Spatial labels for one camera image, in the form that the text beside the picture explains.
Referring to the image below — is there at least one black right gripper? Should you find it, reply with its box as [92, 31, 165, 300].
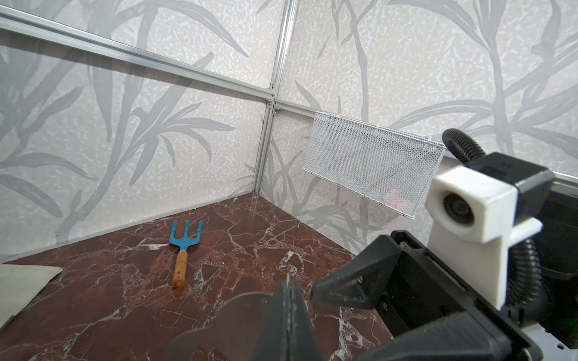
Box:
[311, 231, 542, 360]

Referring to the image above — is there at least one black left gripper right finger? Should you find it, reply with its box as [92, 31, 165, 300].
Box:
[287, 282, 323, 361]

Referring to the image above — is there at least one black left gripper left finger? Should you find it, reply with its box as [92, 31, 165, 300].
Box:
[261, 281, 290, 360]

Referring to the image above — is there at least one blue garden hand fork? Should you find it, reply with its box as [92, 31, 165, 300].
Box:
[169, 220, 203, 288]

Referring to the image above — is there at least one cream green gardening glove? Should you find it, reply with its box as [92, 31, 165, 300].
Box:
[1, 264, 63, 329]

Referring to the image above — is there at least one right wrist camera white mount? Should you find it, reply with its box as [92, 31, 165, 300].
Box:
[425, 153, 555, 309]

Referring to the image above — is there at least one white wire mesh basket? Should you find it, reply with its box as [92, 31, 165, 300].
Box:
[303, 112, 446, 219]

